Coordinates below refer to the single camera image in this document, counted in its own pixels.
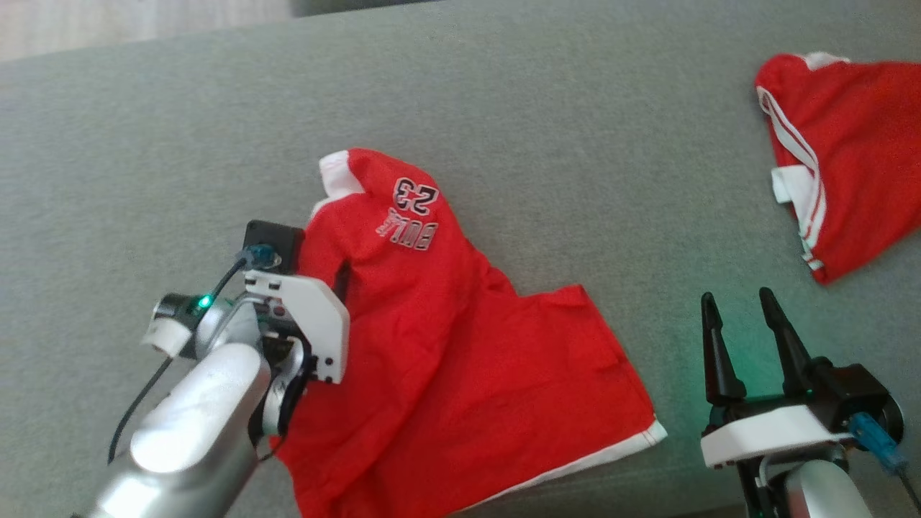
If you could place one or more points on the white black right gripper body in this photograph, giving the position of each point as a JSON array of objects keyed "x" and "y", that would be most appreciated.
[{"x": 763, "y": 432}]

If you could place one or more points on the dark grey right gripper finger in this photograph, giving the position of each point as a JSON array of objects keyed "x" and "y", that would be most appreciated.
[
  {"x": 719, "y": 360},
  {"x": 788, "y": 345}
]

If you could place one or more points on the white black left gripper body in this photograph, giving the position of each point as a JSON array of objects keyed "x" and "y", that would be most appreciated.
[{"x": 309, "y": 309}]

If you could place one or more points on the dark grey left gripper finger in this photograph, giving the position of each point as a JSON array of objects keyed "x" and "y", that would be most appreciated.
[{"x": 344, "y": 280}]

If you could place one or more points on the red basketball shorts white hem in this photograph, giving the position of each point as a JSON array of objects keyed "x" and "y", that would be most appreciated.
[{"x": 468, "y": 374}]

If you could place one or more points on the red Bulls basketball jersey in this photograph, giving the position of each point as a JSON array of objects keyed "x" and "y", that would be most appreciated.
[{"x": 863, "y": 158}]

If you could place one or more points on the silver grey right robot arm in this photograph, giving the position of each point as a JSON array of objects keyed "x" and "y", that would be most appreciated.
[{"x": 813, "y": 489}]

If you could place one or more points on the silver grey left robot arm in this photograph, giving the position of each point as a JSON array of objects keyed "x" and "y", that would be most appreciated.
[{"x": 194, "y": 417}]

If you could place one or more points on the small grey sofa seat cushion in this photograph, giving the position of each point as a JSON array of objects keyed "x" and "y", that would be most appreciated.
[{"x": 345, "y": 6}]

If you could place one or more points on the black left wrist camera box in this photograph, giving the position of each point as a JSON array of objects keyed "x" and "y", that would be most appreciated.
[{"x": 280, "y": 234}]

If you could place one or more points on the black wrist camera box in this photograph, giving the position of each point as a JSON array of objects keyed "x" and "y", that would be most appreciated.
[
  {"x": 856, "y": 392},
  {"x": 280, "y": 234}
]

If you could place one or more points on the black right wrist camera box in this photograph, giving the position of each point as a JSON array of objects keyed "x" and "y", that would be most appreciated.
[{"x": 856, "y": 392}]

